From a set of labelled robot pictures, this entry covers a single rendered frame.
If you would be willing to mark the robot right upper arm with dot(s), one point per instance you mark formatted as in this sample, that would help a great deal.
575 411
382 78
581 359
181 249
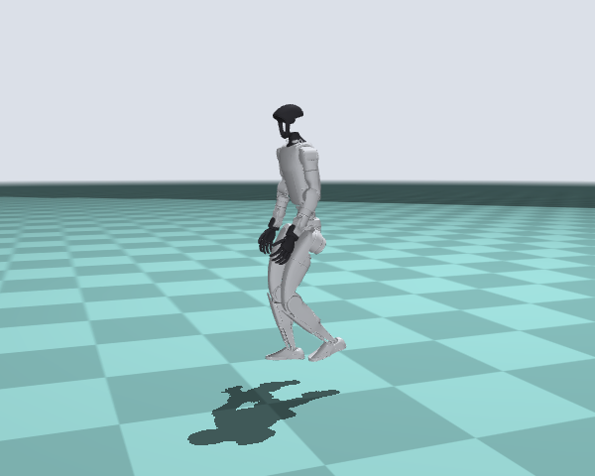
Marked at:
282 188

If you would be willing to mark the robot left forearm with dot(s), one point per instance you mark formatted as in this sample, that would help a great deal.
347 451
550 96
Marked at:
307 208

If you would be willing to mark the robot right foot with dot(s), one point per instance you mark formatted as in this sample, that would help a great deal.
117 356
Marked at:
286 354

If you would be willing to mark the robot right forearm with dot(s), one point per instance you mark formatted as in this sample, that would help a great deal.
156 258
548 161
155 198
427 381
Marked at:
280 209

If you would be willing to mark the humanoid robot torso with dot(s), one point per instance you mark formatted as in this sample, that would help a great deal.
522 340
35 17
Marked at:
293 174

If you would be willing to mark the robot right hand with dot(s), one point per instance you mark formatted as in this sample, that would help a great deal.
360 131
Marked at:
267 237

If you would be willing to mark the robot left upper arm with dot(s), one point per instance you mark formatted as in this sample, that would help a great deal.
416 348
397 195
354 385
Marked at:
308 157

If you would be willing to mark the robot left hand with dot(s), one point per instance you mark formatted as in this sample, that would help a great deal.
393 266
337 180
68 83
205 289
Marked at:
287 246

